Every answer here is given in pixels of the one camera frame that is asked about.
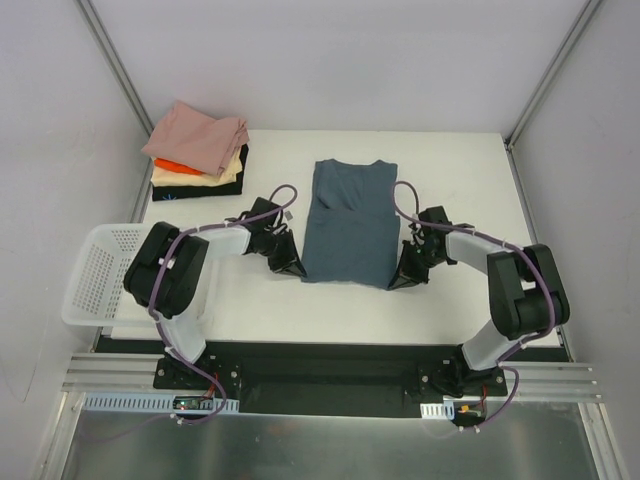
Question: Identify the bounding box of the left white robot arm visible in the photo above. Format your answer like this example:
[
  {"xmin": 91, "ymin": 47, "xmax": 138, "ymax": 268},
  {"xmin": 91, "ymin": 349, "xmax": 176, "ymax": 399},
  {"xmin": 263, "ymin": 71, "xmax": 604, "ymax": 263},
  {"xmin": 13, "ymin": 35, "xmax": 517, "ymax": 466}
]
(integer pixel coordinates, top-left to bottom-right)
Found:
[{"xmin": 123, "ymin": 197, "xmax": 307, "ymax": 389}]

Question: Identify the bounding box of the teal blue t-shirt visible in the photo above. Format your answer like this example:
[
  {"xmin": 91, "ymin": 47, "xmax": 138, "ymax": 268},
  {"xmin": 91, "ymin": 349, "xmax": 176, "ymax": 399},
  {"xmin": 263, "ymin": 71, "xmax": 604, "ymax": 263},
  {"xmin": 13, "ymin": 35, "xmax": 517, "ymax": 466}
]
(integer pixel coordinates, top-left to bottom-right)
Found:
[{"xmin": 302, "ymin": 159, "xmax": 400, "ymax": 289}]

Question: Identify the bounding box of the folded pink t-shirt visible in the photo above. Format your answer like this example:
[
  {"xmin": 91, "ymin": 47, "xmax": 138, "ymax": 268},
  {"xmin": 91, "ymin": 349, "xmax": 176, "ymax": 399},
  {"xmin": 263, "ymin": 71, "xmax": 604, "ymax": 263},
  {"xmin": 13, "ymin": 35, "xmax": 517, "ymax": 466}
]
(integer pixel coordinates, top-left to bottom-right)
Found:
[{"xmin": 142, "ymin": 101, "xmax": 249, "ymax": 176}]

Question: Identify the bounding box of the folded cream t-shirt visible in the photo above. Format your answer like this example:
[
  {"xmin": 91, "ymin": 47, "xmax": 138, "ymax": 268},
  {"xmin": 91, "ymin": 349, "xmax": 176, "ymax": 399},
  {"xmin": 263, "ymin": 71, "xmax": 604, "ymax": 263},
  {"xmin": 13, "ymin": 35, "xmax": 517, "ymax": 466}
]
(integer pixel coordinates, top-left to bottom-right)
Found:
[{"xmin": 151, "ymin": 144, "xmax": 248, "ymax": 187}]

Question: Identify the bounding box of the white cable duct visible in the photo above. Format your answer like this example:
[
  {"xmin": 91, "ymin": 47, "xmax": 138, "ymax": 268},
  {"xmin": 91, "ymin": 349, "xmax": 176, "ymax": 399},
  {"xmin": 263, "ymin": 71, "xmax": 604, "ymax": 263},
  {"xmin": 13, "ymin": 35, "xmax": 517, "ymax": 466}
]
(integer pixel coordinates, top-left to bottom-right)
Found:
[
  {"xmin": 84, "ymin": 393, "xmax": 240, "ymax": 416},
  {"xmin": 419, "ymin": 401, "xmax": 485, "ymax": 421}
]

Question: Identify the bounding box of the aluminium frame post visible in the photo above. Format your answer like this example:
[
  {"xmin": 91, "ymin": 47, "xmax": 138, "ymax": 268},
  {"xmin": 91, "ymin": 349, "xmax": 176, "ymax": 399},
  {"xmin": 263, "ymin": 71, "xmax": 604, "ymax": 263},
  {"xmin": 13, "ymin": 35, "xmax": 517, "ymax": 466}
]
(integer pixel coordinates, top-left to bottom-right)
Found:
[
  {"xmin": 504, "ymin": 0, "xmax": 605, "ymax": 152},
  {"xmin": 75, "ymin": 0, "xmax": 155, "ymax": 136}
]

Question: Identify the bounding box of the horizontal aluminium rail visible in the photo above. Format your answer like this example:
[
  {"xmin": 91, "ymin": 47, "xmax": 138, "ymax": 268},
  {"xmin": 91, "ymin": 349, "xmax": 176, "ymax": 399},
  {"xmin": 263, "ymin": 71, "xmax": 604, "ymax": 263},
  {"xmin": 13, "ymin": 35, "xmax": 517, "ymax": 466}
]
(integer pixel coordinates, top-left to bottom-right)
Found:
[{"xmin": 61, "ymin": 353, "xmax": 604, "ymax": 403}]

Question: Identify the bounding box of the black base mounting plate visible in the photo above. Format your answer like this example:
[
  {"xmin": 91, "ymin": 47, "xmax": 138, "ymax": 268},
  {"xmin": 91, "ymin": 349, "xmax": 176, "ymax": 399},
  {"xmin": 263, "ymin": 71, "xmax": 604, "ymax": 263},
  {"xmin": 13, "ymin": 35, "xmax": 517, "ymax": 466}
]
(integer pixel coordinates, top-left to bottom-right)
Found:
[{"xmin": 94, "ymin": 335, "xmax": 571, "ymax": 419}]

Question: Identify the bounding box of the right white cable duct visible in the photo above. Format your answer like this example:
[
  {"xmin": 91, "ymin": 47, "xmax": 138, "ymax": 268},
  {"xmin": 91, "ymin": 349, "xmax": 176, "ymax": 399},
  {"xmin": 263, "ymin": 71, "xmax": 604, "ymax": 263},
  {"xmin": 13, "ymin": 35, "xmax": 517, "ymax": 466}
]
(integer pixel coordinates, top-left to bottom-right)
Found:
[{"xmin": 419, "ymin": 401, "xmax": 485, "ymax": 421}]

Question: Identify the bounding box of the purple cable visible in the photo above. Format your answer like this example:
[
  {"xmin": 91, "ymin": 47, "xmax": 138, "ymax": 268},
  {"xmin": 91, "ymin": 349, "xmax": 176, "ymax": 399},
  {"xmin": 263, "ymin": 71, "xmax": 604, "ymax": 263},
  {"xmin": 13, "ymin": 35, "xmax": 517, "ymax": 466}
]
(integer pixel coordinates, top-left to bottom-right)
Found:
[
  {"xmin": 147, "ymin": 184, "xmax": 300, "ymax": 426},
  {"xmin": 392, "ymin": 181, "xmax": 559, "ymax": 436}
]

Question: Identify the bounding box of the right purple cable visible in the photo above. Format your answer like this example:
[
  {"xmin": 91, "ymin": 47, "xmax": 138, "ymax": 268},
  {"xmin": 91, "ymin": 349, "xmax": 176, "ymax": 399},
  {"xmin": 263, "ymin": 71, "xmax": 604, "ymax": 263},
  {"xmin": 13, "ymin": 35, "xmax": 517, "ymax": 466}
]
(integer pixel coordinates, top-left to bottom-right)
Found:
[{"xmin": 392, "ymin": 181, "xmax": 559, "ymax": 436}]

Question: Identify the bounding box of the white perforated plastic basket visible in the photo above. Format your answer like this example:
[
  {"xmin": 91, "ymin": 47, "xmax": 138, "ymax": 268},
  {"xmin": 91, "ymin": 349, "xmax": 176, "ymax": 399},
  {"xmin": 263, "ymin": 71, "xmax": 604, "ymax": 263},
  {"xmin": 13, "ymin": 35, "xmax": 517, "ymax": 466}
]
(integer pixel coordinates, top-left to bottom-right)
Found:
[{"xmin": 59, "ymin": 223, "xmax": 224, "ymax": 341}]

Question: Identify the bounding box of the folded orange t-shirt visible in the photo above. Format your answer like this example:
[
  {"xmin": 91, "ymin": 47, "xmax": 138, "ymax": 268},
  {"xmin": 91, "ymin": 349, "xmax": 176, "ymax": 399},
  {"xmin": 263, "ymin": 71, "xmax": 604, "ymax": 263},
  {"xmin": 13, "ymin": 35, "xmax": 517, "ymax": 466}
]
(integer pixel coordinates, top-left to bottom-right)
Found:
[{"xmin": 154, "ymin": 158, "xmax": 203, "ymax": 176}]

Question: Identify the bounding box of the left white cable duct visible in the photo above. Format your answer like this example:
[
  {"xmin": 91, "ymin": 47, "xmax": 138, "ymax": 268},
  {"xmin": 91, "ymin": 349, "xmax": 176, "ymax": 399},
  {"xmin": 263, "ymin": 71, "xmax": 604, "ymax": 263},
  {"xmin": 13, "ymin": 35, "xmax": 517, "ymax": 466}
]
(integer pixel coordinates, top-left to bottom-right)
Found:
[{"xmin": 84, "ymin": 393, "xmax": 240, "ymax": 416}]

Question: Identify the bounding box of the right aluminium frame post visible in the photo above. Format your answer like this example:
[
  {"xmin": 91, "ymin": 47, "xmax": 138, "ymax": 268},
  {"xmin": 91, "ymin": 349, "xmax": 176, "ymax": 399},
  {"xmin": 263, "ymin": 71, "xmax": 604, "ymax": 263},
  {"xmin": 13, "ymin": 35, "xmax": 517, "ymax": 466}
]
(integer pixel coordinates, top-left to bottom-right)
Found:
[{"xmin": 504, "ymin": 0, "xmax": 605, "ymax": 152}]

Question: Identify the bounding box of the left aluminium frame post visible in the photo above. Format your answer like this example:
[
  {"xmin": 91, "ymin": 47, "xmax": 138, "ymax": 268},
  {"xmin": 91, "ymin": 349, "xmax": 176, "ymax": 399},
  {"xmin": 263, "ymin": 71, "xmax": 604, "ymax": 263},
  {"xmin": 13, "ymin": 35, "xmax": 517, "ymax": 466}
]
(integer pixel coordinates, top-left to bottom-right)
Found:
[{"xmin": 75, "ymin": 0, "xmax": 155, "ymax": 136}]

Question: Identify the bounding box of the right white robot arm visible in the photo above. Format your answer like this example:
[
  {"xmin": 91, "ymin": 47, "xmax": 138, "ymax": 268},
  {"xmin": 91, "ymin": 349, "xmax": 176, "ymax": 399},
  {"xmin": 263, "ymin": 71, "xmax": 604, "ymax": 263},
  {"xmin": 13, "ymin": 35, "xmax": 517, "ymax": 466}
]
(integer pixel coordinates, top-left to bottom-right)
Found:
[{"xmin": 388, "ymin": 206, "xmax": 570, "ymax": 398}]

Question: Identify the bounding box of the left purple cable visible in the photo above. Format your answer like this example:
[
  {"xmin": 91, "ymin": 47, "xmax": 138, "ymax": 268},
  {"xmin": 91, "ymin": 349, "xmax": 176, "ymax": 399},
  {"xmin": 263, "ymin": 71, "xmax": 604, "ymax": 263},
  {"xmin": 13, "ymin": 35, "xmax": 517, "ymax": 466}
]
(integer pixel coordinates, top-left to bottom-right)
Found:
[{"xmin": 147, "ymin": 184, "xmax": 300, "ymax": 426}]

